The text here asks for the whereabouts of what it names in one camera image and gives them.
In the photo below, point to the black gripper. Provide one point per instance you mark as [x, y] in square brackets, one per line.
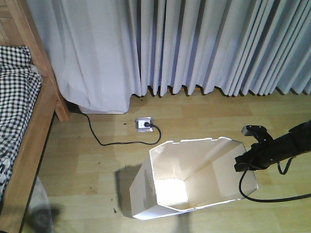
[259, 157]

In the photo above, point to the white plastic trash bin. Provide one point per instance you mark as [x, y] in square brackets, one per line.
[184, 176]

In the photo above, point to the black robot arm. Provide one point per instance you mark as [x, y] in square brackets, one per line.
[297, 141]

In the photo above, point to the floor power outlet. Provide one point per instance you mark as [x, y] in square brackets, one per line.
[143, 124]

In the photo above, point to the light grey curtain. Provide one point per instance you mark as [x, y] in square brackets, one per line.
[105, 51]

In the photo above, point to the grey round rug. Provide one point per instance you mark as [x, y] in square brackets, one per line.
[39, 216]

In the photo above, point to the black white checkered bedding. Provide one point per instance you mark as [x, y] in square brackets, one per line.
[20, 83]

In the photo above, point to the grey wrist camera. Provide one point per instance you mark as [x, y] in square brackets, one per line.
[258, 132]

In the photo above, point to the wooden bed frame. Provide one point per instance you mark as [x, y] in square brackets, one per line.
[17, 28]

